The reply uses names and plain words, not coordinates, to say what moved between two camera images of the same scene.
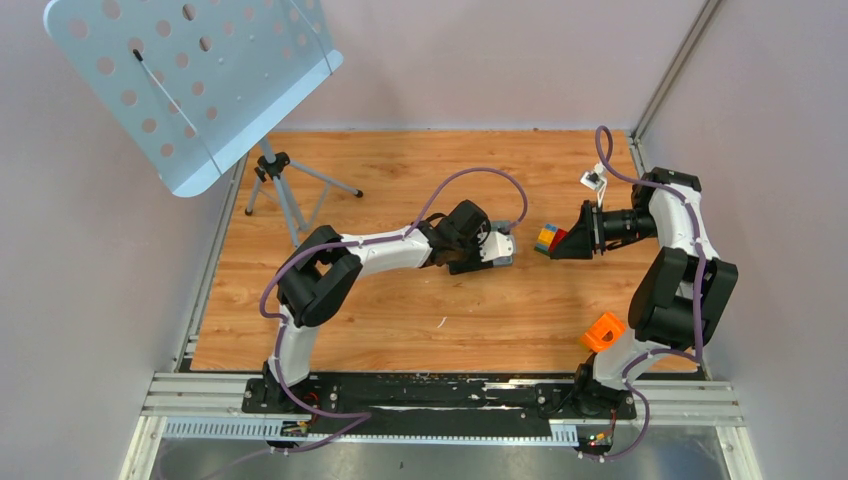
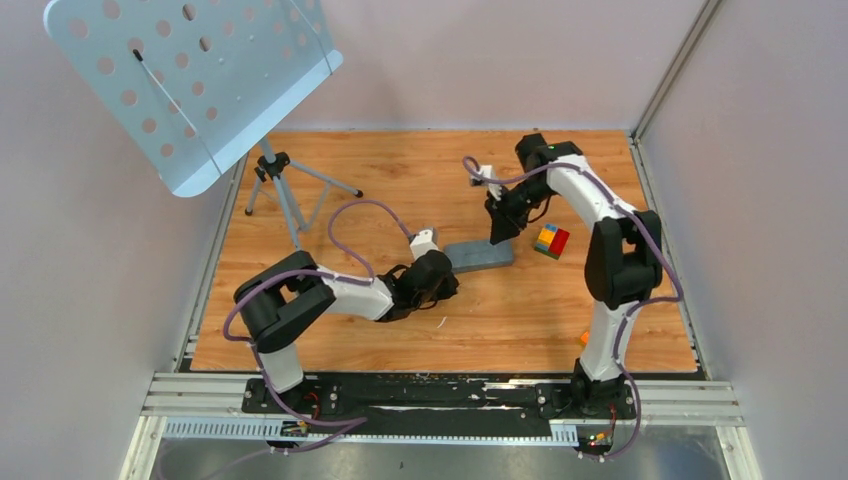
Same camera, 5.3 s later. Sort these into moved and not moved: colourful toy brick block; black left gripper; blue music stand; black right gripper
Moved: black right gripper; black left gripper
Not moved: blue music stand; colourful toy brick block
